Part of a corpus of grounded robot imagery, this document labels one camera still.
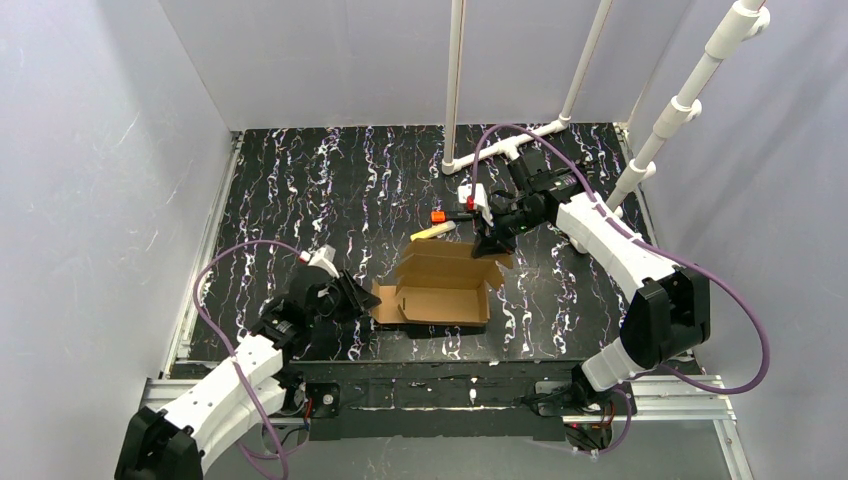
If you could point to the orange capped black marker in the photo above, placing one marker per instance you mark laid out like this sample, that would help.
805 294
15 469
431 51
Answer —
442 216

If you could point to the brown cardboard box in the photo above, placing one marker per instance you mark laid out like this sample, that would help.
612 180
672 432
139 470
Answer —
439 282

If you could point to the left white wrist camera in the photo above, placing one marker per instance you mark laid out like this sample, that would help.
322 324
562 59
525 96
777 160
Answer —
322 258

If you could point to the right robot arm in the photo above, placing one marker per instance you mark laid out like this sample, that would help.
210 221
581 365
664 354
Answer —
668 303

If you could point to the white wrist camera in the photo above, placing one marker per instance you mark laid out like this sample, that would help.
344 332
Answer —
322 258
475 199

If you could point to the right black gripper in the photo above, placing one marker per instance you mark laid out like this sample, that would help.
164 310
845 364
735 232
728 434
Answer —
499 220

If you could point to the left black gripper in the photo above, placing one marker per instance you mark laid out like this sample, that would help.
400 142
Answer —
340 296

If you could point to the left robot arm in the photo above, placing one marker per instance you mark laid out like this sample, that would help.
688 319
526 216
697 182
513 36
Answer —
183 438

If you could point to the yellow highlighter marker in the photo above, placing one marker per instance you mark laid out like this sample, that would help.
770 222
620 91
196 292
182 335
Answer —
434 231

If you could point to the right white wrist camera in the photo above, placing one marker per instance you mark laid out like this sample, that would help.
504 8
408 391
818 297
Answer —
475 199

